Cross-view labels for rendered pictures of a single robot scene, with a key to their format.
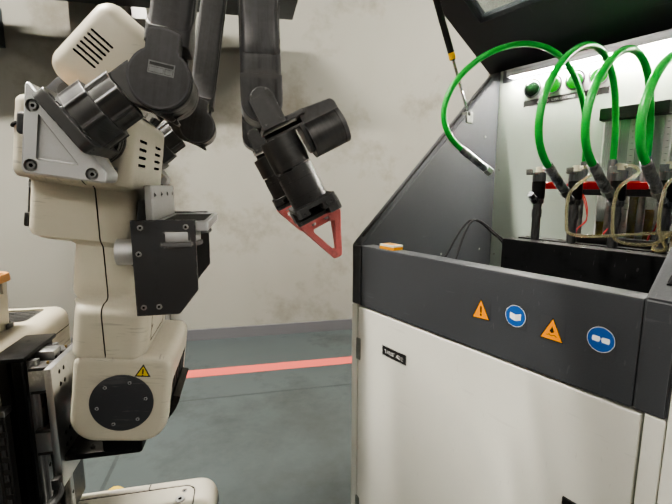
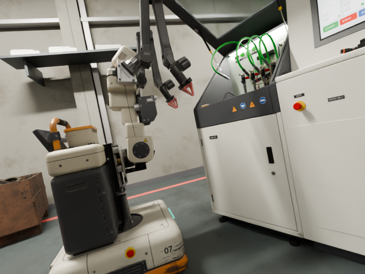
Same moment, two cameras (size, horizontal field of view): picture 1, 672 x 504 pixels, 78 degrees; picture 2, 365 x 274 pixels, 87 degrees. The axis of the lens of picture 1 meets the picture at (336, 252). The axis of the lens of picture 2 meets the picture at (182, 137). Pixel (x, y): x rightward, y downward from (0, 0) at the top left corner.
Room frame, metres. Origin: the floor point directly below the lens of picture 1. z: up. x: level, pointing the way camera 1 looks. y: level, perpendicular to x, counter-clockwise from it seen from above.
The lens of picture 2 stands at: (-0.52, 0.18, 0.78)
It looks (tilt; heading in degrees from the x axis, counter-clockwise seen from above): 1 degrees down; 357
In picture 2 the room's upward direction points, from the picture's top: 11 degrees counter-clockwise
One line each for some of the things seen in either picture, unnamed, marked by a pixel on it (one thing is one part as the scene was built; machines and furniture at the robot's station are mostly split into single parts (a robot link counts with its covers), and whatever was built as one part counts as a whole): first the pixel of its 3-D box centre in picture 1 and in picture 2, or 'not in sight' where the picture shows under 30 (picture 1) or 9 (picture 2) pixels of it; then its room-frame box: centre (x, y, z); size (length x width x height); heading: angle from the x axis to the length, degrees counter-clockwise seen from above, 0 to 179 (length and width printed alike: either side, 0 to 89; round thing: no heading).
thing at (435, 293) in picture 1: (464, 301); (229, 110); (0.81, -0.26, 0.87); 0.62 x 0.04 x 0.16; 35
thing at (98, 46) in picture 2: not in sight; (108, 51); (2.52, 0.87, 2.22); 0.39 x 0.37 x 0.10; 102
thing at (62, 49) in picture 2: not in sight; (65, 54); (2.39, 1.46, 2.22); 0.37 x 0.36 x 0.09; 102
